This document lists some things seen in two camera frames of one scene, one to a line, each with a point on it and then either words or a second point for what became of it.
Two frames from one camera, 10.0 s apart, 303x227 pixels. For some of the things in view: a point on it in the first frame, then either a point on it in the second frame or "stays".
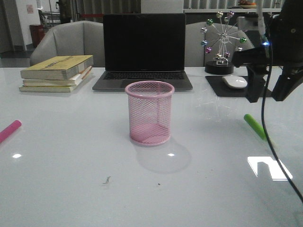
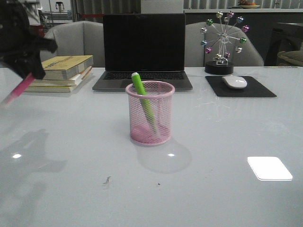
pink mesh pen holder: [149, 111] stays
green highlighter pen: [255, 126] → [144, 99]
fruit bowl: [247, 4] stays
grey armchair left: [73, 39] stays
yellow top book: [56, 67] stays
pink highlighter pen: [10, 129] → [25, 82]
